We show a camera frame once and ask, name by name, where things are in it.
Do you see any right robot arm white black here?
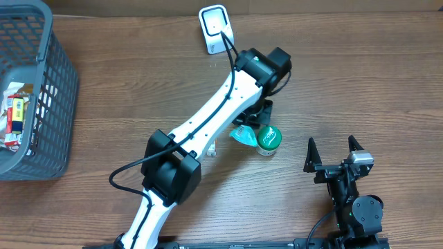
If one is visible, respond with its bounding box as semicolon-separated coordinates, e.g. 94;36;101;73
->
303;136;390;248

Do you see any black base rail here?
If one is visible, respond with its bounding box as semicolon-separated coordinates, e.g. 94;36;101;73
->
155;238;391;249

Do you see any small orange white box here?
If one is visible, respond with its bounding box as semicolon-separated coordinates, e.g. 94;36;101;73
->
206;140;217;157

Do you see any grey plastic mesh basket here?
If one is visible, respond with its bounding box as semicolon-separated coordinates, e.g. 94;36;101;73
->
1;1;80;181

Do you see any green lid round jar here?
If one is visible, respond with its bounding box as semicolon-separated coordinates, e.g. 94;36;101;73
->
256;126;282;156

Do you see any white barcode scanner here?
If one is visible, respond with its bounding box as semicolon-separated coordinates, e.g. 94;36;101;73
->
198;4;234;55

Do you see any red white stick packet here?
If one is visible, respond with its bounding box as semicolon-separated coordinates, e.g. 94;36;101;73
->
4;95;19;147

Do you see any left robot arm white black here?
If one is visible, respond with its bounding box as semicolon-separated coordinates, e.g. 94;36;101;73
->
109;32;291;249

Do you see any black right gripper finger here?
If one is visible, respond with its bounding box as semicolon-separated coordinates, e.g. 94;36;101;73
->
348;135;364;152
303;137;322;173

